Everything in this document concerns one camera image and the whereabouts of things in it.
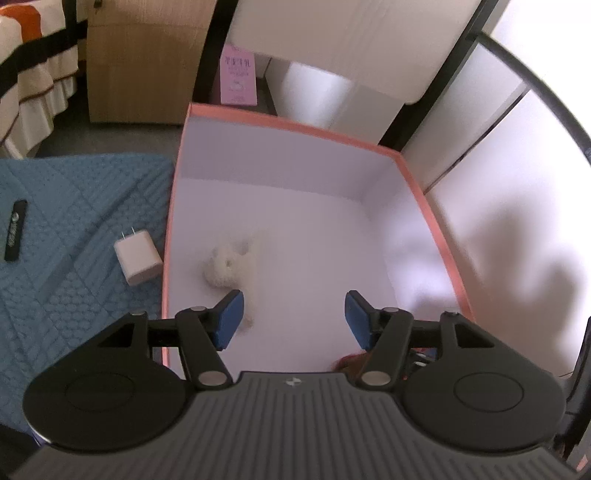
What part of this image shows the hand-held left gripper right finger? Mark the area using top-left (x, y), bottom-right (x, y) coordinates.
top-left (344, 290), bottom-right (497, 387)

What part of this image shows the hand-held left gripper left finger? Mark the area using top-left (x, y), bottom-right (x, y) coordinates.
top-left (95, 290), bottom-right (245, 389)

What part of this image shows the red and black toy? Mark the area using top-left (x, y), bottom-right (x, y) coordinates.
top-left (335, 353), bottom-right (370, 376)

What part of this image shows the white plush toy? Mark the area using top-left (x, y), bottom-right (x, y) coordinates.
top-left (204, 233), bottom-right (262, 330)

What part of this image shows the pink cardboard box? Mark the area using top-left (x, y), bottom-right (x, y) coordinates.
top-left (161, 102), bottom-right (474, 371)

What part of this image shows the white plug charger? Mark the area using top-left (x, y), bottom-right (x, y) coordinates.
top-left (114, 226), bottom-right (164, 287)

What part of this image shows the black rectangular device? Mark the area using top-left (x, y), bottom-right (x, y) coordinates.
top-left (4, 199), bottom-right (29, 263)

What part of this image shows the blue quilted blanket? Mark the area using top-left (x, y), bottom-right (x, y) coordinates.
top-left (0, 154), bottom-right (185, 435)

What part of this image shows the pink carton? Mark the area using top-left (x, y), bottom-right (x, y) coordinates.
top-left (220, 44), bottom-right (258, 107)

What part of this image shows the wooden nightstand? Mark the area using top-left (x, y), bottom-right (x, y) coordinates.
top-left (87, 0), bottom-right (218, 125)

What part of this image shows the striped bed cover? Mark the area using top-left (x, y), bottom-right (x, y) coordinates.
top-left (0, 0), bottom-right (88, 160)

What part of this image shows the white chair with black frame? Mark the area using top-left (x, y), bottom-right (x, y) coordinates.
top-left (191, 0), bottom-right (499, 148)

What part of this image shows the curved black metal rail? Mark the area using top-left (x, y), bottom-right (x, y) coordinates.
top-left (478, 31), bottom-right (591, 167)

